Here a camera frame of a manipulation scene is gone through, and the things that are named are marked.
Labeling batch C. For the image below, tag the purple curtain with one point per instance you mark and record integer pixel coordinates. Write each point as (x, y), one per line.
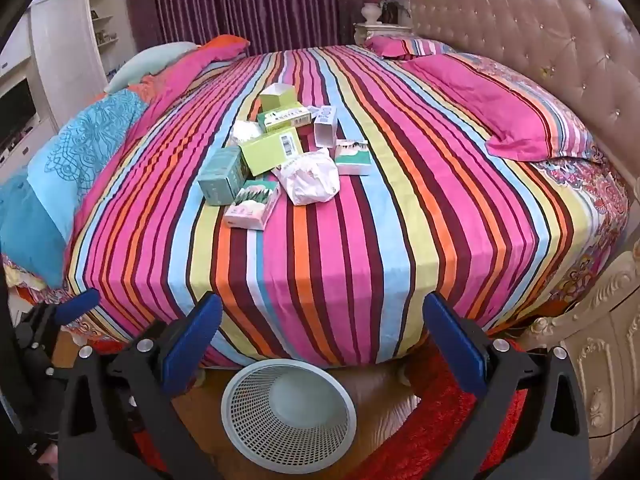
(250, 0)

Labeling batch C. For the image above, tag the teal box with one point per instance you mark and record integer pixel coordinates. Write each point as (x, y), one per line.
(222, 177)

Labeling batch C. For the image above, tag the blue patterned quilt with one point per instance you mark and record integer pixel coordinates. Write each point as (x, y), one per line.
(80, 150)

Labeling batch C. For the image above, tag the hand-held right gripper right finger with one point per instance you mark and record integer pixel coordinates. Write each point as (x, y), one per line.
(455, 350)

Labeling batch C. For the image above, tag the open yellow-green box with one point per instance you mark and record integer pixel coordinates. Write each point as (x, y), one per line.
(280, 100)

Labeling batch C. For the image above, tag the light green pillow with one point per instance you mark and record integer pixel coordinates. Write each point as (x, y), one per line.
(145, 62)

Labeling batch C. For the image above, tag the folded pink blanket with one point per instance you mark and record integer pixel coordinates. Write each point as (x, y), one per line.
(215, 50)

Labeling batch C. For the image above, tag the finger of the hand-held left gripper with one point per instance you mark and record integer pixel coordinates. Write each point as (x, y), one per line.
(77, 306)

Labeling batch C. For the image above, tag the white vase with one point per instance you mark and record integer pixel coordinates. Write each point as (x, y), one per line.
(371, 12)

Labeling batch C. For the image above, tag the small pink pillow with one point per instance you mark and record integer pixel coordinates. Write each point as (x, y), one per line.
(400, 46)

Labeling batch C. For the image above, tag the large pink pillow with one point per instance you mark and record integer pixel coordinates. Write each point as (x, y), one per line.
(500, 105)

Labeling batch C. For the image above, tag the cream carved nightstand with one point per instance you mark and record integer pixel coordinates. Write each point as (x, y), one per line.
(380, 32)
(600, 360)

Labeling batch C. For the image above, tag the crumpled white plastic bag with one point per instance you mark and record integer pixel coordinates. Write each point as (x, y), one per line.
(307, 180)

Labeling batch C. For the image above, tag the white blue box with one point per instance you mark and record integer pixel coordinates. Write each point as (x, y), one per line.
(325, 130)

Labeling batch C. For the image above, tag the red rug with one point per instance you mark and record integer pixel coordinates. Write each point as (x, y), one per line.
(425, 445)

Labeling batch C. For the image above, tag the beige tufted headboard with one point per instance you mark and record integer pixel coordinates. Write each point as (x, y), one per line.
(525, 10)

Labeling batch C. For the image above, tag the black television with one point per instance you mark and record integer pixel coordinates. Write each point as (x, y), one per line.
(17, 112)

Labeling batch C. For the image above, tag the green and pink printed box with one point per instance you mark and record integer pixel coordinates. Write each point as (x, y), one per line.
(352, 160)
(250, 207)

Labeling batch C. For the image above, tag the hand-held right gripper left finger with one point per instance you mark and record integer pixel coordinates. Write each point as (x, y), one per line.
(192, 347)

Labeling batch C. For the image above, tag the white plastic packet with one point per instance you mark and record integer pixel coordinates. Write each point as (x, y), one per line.
(247, 132)

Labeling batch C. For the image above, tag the white mesh wastebasket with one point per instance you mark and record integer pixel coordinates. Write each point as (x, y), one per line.
(290, 410)

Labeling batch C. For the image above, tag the green white medicine box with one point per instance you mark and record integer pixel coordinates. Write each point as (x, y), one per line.
(282, 120)

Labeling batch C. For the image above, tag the white cabinet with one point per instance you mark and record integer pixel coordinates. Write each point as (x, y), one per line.
(65, 50)

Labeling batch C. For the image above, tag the yellow-green barcode box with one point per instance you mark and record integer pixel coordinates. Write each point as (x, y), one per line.
(267, 155)

